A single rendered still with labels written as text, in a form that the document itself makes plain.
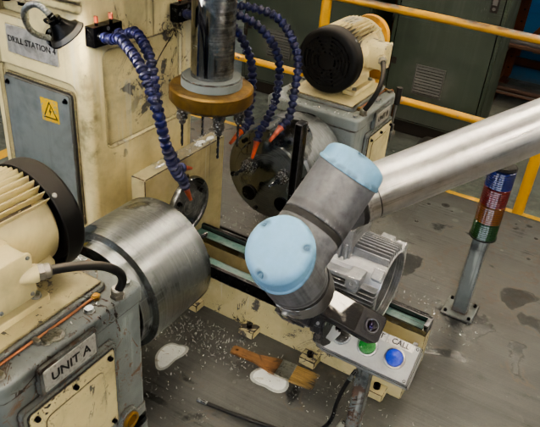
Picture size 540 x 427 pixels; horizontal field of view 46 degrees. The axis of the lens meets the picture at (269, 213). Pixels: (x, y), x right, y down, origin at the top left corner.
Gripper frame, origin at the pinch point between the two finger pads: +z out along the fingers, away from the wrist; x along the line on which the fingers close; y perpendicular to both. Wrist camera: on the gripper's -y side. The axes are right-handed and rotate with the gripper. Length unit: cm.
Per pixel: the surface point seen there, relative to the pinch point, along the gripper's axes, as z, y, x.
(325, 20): 167, 125, -185
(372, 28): 36, 37, -88
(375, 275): 11.8, 1.0, -14.8
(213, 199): 31, 52, -23
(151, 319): -3.7, 31.2, 12.8
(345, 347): 2.4, -1.7, 1.8
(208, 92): -8, 43, -32
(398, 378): 2.4, -11.9, 2.7
